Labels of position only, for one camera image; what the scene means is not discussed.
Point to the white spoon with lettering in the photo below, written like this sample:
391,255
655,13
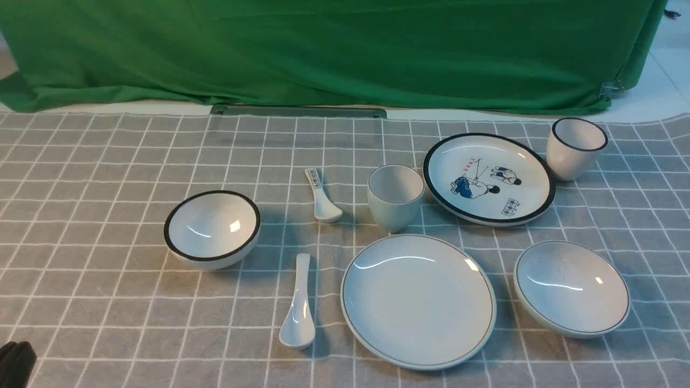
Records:
324,210

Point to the black-rimmed white bowl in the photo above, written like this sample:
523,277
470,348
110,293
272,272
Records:
213,230

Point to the black-rimmed white cup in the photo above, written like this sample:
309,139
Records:
573,146

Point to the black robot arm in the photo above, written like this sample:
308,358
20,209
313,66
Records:
17,361

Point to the grey checked tablecloth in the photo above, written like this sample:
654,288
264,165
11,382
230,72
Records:
88,280

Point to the large plain white plate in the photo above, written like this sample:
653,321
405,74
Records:
418,302

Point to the illustrated black-rimmed plate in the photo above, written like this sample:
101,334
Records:
488,179

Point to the metal backdrop clamp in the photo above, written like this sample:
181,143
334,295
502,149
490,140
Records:
612,90

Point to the green backdrop cloth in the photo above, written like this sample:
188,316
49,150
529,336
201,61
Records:
522,57

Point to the plain white ceramic spoon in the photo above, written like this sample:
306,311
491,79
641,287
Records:
298,328

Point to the plain white ceramic cup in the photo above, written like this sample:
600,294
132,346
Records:
395,194

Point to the shallow thin-rimmed white bowl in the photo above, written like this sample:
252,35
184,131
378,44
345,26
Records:
571,289

